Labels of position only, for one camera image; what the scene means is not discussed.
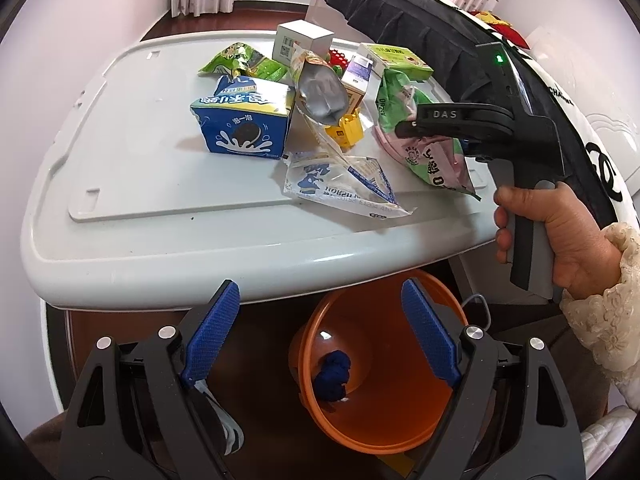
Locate person's right hand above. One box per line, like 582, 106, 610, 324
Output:
494, 182, 622, 299

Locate red yellow pillow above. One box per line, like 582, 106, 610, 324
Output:
471, 11, 529, 50

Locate green pink snack bag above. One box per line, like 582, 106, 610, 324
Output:
374, 68, 478, 198

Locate white cardboard box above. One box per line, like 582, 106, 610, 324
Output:
271, 20, 334, 66

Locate white striped slipper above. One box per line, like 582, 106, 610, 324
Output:
194, 379, 245, 456

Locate green cardboard box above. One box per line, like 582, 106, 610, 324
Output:
357, 42, 434, 81

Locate bed with black skirt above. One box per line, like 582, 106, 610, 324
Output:
308, 0, 640, 241

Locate silver foil snack bag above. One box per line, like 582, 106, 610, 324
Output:
290, 44, 349, 126

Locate white purple small carton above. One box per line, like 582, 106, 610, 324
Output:
342, 53, 373, 115

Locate grey cable loop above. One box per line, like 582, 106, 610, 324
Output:
459, 292, 494, 332

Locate blue crumpled item in bucket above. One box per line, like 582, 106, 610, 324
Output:
311, 350, 352, 403

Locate clear blue-print plastic wrapper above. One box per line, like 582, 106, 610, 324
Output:
282, 116, 412, 219

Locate grey plastic storage box lid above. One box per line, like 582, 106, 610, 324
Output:
21, 30, 495, 310

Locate green seaweed snack bag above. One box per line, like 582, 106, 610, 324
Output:
198, 42, 288, 82

